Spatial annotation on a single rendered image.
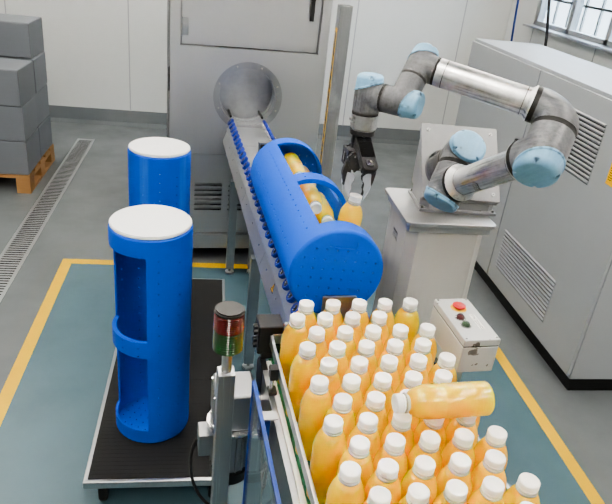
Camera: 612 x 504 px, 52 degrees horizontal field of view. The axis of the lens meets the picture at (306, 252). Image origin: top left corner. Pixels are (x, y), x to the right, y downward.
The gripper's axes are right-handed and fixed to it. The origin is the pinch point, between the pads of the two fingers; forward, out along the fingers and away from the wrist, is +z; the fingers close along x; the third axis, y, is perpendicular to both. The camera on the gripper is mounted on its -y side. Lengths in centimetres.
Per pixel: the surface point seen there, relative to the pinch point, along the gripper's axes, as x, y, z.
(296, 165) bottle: 6, 56, 10
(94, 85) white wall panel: 123, 516, 93
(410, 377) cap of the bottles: 2, -61, 18
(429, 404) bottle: 4, -76, 12
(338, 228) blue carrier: 7.1, -10.2, 5.2
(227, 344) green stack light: 42, -58, 9
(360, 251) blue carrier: 0.0, -11.5, 11.9
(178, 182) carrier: 48, 109, 39
